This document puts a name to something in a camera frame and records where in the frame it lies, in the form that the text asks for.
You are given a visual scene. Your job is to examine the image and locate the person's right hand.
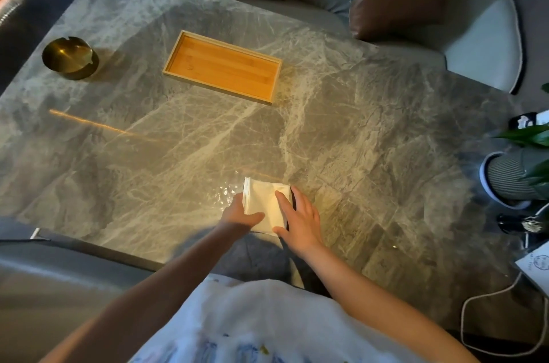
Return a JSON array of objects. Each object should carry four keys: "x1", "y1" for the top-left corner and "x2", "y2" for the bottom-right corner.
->
[{"x1": 272, "y1": 185, "x2": 325, "y2": 259}]

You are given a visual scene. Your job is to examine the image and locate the person's left hand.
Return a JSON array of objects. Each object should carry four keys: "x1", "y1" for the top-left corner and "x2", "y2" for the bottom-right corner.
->
[{"x1": 219, "y1": 193, "x2": 266, "y2": 235}]

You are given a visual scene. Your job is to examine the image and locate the white napkin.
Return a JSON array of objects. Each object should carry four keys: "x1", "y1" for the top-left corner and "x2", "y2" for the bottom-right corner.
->
[{"x1": 242, "y1": 177, "x2": 295, "y2": 236}]

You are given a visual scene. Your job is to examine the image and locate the person's left forearm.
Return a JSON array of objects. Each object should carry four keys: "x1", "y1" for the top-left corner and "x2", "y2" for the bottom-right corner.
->
[{"x1": 39, "y1": 223, "x2": 250, "y2": 363}]

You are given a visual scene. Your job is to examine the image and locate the person's right forearm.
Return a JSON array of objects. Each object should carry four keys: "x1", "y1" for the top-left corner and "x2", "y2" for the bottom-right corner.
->
[{"x1": 296, "y1": 242, "x2": 479, "y2": 363}]

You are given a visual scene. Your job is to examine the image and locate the person's white printed shirt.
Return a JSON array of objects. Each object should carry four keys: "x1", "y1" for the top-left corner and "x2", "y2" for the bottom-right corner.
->
[{"x1": 128, "y1": 273, "x2": 426, "y2": 363}]

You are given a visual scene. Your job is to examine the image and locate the rectangular bamboo tray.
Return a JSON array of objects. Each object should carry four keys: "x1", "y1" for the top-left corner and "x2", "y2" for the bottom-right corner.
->
[{"x1": 162, "y1": 30, "x2": 284, "y2": 106}]

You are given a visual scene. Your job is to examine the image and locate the grey upholstered seat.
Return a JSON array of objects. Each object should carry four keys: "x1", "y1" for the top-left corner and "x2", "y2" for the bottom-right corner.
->
[{"x1": 0, "y1": 242, "x2": 156, "y2": 363}]

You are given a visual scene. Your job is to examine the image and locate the grey ribbed plant pot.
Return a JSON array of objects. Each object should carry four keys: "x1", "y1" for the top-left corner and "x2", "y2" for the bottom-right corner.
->
[{"x1": 479, "y1": 148, "x2": 549, "y2": 211}]

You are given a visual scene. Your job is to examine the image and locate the brown leather cushion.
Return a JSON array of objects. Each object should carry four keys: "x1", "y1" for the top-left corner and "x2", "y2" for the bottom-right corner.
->
[{"x1": 349, "y1": 0, "x2": 447, "y2": 42}]

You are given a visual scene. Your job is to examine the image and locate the black glossy object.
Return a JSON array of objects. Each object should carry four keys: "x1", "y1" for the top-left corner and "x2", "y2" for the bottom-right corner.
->
[{"x1": 497, "y1": 212, "x2": 549, "y2": 235}]

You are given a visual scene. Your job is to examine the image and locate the black and white figurine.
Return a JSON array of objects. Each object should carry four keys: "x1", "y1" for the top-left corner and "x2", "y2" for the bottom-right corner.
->
[{"x1": 508, "y1": 110, "x2": 549, "y2": 131}]

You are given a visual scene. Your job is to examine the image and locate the green leafy plant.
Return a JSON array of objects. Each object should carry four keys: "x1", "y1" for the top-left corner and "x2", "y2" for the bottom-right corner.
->
[{"x1": 493, "y1": 82, "x2": 549, "y2": 187}]

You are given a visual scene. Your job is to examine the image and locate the beige chair with dark trim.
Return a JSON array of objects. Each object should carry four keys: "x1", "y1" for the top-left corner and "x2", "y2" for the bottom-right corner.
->
[{"x1": 377, "y1": 0, "x2": 525, "y2": 96}]

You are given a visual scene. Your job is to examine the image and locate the round brass ashtray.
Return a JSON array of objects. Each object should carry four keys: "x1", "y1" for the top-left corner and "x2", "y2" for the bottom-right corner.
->
[{"x1": 41, "y1": 36, "x2": 100, "y2": 81}]

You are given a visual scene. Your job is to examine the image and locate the white printed card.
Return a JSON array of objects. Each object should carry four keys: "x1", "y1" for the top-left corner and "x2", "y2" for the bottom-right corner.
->
[{"x1": 515, "y1": 240, "x2": 549, "y2": 297}]

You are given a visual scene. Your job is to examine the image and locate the white cable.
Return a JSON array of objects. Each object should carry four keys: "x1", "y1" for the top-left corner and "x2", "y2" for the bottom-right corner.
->
[{"x1": 460, "y1": 203, "x2": 549, "y2": 358}]

